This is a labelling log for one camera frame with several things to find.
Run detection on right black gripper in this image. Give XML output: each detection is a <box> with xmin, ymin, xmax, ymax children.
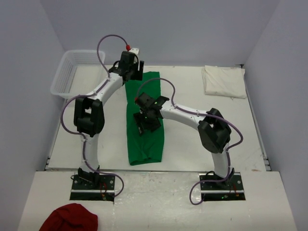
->
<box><xmin>134</xmin><ymin>109</ymin><xmax>162</xmax><ymax>136</ymax></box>

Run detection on green t shirt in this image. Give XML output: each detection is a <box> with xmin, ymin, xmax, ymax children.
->
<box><xmin>125</xmin><ymin>72</ymin><xmax>165</xmax><ymax>166</ymax></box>

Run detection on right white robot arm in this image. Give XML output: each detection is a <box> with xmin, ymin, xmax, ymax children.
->
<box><xmin>133</xmin><ymin>93</ymin><xmax>234</xmax><ymax>189</ymax></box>

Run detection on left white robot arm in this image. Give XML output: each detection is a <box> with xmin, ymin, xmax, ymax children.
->
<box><xmin>74</xmin><ymin>49</ymin><xmax>144</xmax><ymax>189</ymax></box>

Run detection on white plastic basket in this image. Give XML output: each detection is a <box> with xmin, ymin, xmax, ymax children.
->
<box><xmin>50</xmin><ymin>50</ymin><xmax>107</xmax><ymax>99</ymax></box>

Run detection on folded white t shirt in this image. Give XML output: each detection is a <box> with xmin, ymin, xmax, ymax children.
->
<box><xmin>202</xmin><ymin>65</ymin><xmax>247</xmax><ymax>99</ymax></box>

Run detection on red t shirt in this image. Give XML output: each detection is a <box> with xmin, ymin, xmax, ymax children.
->
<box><xmin>39</xmin><ymin>203</ymin><xmax>98</xmax><ymax>231</ymax></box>

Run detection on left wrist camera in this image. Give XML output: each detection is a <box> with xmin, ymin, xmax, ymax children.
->
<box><xmin>126</xmin><ymin>45</ymin><xmax>140</xmax><ymax>55</ymax></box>

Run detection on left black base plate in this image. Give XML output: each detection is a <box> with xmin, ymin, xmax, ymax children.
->
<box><xmin>69</xmin><ymin>174</ymin><xmax>115</xmax><ymax>202</ymax></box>

